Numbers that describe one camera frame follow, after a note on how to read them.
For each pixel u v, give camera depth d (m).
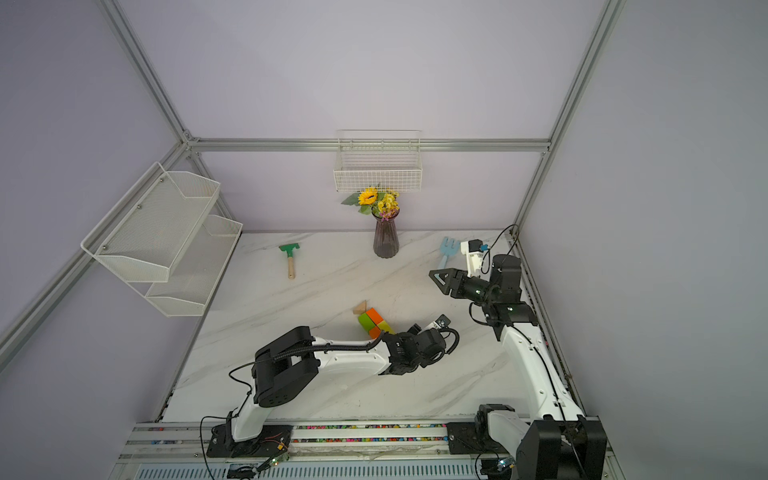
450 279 0.68
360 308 0.98
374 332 0.91
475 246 0.69
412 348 0.67
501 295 0.59
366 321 0.94
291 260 1.10
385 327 0.91
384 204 0.94
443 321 0.75
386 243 1.10
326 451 0.73
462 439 0.73
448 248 1.14
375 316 0.95
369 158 0.95
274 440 0.73
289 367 0.53
